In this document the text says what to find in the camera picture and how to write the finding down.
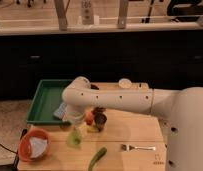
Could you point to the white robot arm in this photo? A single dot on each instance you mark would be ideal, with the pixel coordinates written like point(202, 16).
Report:
point(183, 109)

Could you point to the dark metal cup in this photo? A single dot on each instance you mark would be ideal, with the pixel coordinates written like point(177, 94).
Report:
point(100, 120)

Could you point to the green plastic cup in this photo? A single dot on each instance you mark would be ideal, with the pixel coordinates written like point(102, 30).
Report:
point(74, 139)

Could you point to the green pepper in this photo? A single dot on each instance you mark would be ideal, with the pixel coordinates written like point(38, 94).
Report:
point(97, 157)

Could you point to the white round lid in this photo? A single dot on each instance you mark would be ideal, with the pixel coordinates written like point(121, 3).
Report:
point(124, 83)

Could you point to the orange toy vegetable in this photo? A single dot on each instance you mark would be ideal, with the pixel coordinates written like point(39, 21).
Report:
point(89, 118)

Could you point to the yellow toy food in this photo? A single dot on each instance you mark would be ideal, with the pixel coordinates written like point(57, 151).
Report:
point(92, 129)

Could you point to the blue white packet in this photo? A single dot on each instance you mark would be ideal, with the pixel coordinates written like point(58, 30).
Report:
point(60, 111)

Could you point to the green plastic tray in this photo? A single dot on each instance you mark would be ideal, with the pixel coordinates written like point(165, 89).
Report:
point(47, 99)

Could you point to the silver fork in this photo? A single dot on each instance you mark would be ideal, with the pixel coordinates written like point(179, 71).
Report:
point(127, 147)

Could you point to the wooden cutting board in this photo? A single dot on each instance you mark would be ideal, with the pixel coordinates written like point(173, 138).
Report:
point(143, 160)

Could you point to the white cloth in bowl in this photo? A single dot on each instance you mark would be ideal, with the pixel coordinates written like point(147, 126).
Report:
point(38, 146)

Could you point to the orange bowl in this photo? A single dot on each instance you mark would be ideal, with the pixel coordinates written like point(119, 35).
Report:
point(24, 150)

